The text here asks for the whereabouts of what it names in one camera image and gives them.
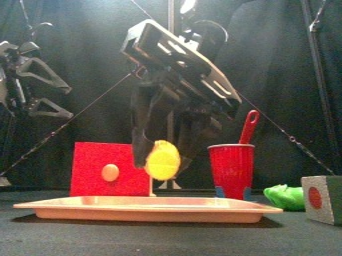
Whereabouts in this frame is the red plastic cup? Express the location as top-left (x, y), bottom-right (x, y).
top-left (207, 143), bottom-right (256, 201)

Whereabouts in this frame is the grey block with red dot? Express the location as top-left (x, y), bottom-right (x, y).
top-left (301, 175), bottom-right (342, 226)

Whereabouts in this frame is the vertical metal frame post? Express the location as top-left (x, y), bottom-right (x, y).
top-left (156, 0), bottom-right (183, 191)

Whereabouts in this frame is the thin diagonal frame rod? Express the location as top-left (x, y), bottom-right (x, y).
top-left (239, 93), bottom-right (337, 176)
top-left (0, 72), bottom-right (135, 177)

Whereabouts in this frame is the slanted black frame pole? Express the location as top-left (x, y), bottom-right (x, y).
top-left (301, 0), bottom-right (338, 164)

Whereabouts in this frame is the pink plastic tray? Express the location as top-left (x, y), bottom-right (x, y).
top-left (12, 195), bottom-right (285, 224)

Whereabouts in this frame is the yellow plastic lemon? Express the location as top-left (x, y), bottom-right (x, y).
top-left (144, 139), bottom-right (183, 182)

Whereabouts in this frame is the green toy vegetable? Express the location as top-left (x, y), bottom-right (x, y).
top-left (262, 183), bottom-right (307, 212)

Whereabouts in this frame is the red utensil handle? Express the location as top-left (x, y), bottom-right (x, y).
top-left (238, 109), bottom-right (260, 145)

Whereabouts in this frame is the red drawer box, wooden knob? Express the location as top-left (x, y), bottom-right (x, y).
top-left (68, 141), bottom-right (158, 198)

